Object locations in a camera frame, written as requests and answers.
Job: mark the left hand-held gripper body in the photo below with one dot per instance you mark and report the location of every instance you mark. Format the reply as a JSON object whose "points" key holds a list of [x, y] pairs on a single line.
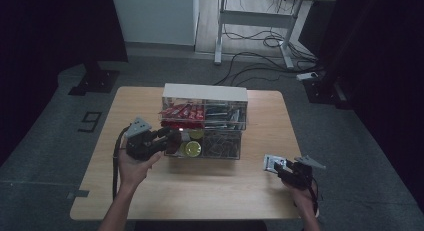
{"points": [[141, 142]]}

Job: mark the black stand base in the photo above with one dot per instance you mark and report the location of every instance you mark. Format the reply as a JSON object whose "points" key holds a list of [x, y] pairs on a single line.
{"points": [[95, 81]]}

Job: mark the person's right hand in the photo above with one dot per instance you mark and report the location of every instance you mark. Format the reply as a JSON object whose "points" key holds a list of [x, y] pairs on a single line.
{"points": [[301, 199]]}

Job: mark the pile of dark green packets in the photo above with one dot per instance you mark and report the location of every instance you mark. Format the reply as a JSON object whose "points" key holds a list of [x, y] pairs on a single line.
{"points": [[223, 116]]}

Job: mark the white cabinet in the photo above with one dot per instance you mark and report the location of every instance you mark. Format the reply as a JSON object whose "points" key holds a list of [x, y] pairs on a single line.
{"points": [[156, 16]]}

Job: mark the grey white sachet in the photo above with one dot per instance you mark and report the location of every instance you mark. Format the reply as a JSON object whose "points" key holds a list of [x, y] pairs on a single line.
{"points": [[273, 161]]}

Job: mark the pile of brown packets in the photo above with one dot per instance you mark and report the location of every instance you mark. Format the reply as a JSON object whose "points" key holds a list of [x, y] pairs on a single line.
{"points": [[220, 144]]}

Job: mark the person's left hand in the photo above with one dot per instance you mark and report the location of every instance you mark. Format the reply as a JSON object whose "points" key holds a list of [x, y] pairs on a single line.
{"points": [[133, 171]]}

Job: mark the dark equipment base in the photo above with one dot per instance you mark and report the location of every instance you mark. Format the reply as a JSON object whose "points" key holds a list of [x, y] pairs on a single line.
{"points": [[326, 91]]}

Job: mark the white power strip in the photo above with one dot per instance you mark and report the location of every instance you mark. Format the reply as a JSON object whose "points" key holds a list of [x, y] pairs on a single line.
{"points": [[307, 76]]}

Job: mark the yellow round capsule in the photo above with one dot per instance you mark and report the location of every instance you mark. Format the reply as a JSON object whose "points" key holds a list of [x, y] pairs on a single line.
{"points": [[196, 134], [192, 148]]}

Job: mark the pile of red packets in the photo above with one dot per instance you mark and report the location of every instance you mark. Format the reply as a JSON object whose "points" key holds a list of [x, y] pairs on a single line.
{"points": [[183, 112]]}

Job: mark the white metal frame desk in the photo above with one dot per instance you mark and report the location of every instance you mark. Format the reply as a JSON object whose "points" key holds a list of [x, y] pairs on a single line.
{"points": [[260, 17]]}

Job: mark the white clear drawer organizer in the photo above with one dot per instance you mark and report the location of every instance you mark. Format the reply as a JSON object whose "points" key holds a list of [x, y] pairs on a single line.
{"points": [[205, 92]]}

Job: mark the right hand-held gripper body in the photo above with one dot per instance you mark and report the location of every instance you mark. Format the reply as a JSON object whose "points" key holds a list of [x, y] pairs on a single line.
{"points": [[300, 174]]}

